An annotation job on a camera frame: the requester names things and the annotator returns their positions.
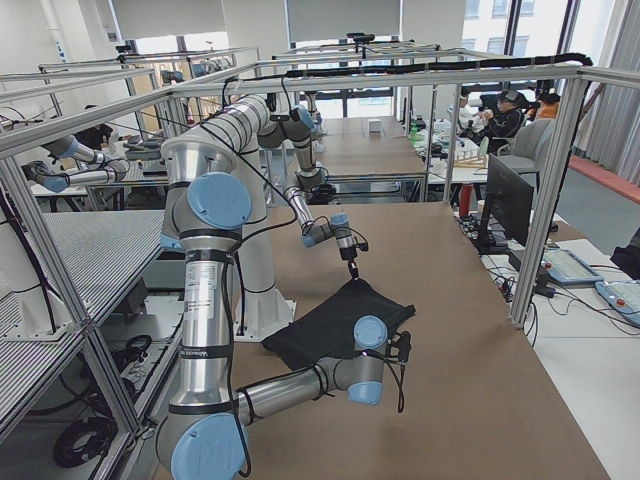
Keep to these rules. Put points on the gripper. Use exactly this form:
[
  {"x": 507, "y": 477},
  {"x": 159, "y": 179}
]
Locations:
[{"x": 348, "y": 256}]

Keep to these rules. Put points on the black graphic t-shirt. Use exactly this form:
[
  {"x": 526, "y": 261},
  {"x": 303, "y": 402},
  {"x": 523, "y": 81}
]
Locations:
[{"x": 328, "y": 329}]

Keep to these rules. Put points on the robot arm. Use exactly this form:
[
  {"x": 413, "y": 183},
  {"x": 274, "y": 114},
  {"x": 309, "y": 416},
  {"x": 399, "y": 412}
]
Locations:
[
  {"x": 305, "y": 190},
  {"x": 208, "y": 205}
]

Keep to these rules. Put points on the black Huawei monitor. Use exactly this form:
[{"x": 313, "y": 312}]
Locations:
[{"x": 507, "y": 209}]

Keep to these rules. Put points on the aluminium frame post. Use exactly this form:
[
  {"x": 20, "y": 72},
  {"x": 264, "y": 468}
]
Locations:
[{"x": 552, "y": 177}]

